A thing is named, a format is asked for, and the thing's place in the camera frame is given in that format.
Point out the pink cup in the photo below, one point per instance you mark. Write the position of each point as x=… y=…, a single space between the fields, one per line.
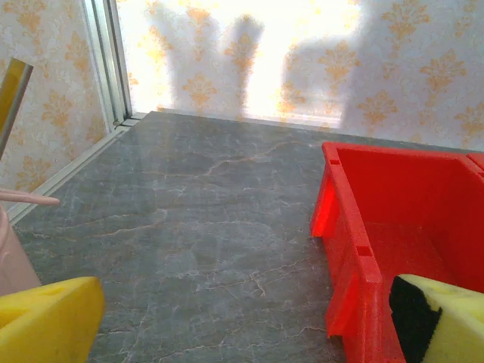
x=15 y=257

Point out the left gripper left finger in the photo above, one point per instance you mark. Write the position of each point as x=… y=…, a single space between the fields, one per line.
x=45 y=325

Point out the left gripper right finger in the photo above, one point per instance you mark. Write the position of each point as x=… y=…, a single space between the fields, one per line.
x=453 y=329

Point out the yellow pencil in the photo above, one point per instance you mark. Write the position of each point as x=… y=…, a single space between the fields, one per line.
x=13 y=102

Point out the aluminium frame post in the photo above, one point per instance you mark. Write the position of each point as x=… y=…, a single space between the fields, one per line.
x=107 y=56

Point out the aluminium frame rail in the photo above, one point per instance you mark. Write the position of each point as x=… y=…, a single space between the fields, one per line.
x=68 y=170

